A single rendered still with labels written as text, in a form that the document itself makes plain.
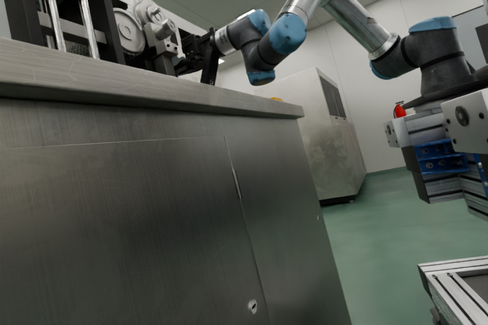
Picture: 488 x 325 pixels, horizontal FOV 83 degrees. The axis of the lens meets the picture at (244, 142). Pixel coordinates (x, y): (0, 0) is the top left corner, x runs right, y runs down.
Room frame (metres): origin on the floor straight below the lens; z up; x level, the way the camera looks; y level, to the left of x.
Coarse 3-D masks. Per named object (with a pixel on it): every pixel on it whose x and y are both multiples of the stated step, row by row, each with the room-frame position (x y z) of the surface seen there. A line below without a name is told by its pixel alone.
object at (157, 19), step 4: (148, 8) 0.78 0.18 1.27; (152, 8) 0.80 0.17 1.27; (148, 12) 0.78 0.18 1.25; (160, 12) 0.82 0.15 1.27; (148, 16) 0.78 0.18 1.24; (152, 16) 0.79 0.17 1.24; (156, 16) 0.80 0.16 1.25; (160, 16) 0.82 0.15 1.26; (164, 16) 0.84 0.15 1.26; (152, 20) 0.78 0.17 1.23; (156, 20) 0.80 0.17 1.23; (160, 20) 0.82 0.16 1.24; (156, 24) 0.79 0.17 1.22; (160, 24) 0.81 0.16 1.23
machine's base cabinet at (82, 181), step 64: (0, 128) 0.22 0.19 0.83; (64, 128) 0.27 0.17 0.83; (128, 128) 0.33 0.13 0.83; (192, 128) 0.44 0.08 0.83; (256, 128) 0.66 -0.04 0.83; (0, 192) 0.21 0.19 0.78; (64, 192) 0.25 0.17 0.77; (128, 192) 0.31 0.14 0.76; (192, 192) 0.41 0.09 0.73; (256, 192) 0.58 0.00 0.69; (0, 256) 0.21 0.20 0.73; (64, 256) 0.24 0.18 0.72; (128, 256) 0.30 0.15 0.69; (192, 256) 0.38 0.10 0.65; (256, 256) 0.53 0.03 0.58; (320, 256) 0.85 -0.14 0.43; (0, 320) 0.20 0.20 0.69; (64, 320) 0.24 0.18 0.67; (128, 320) 0.28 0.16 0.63; (192, 320) 0.36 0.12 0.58; (256, 320) 0.48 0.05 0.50; (320, 320) 0.73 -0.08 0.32
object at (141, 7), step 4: (144, 0) 0.78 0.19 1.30; (148, 0) 0.80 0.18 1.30; (140, 4) 0.77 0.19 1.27; (144, 4) 0.78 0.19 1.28; (148, 4) 0.80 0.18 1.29; (152, 4) 0.81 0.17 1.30; (156, 4) 0.83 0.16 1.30; (140, 8) 0.76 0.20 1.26; (144, 8) 0.78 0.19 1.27; (140, 12) 0.76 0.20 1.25; (144, 12) 0.77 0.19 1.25; (140, 16) 0.77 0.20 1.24; (144, 16) 0.77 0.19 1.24; (144, 20) 0.77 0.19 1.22; (148, 20) 0.78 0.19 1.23; (144, 24) 0.77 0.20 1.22
